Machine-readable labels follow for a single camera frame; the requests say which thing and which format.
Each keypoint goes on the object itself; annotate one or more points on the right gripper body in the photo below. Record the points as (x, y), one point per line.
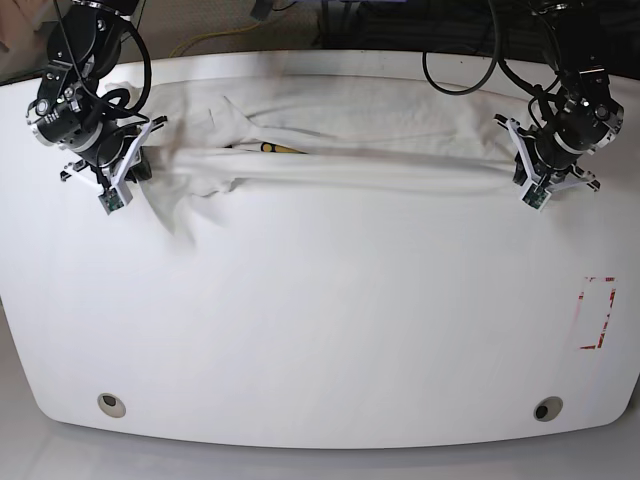
(113, 157)

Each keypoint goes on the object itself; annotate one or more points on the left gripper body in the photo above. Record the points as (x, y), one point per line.
(547, 158)

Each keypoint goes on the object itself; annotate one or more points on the white printed T-shirt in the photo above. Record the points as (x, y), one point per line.
(302, 155)

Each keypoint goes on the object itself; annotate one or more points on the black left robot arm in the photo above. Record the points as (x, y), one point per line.
(580, 118)

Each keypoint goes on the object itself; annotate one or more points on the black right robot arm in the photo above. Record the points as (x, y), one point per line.
(106, 131)

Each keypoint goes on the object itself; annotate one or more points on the red tape rectangle marking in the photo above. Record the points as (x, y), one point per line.
(595, 305)

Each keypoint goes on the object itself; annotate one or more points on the right table grommet hole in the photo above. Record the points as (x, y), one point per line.
(548, 409)

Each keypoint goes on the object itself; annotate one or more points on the table grommet hole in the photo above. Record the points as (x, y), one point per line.
(548, 409)
(111, 405)

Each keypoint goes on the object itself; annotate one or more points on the left table grommet hole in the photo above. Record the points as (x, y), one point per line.
(111, 405)

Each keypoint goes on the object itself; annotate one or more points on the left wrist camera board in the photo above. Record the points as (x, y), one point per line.
(534, 195)

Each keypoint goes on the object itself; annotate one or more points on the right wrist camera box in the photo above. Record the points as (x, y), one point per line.
(115, 198)

